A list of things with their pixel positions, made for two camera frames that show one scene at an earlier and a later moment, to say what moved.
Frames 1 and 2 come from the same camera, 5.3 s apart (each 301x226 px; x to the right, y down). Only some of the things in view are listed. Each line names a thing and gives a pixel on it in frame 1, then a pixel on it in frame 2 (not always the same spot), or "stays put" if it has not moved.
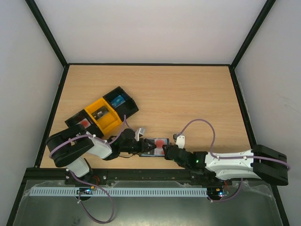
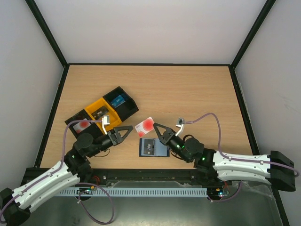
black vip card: (100, 112) stays put
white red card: (84, 122) stays put
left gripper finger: (150, 151) to (115, 137)
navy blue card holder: (159, 150) stays put
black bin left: (93, 128) stays put
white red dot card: (159, 149) to (146, 126)
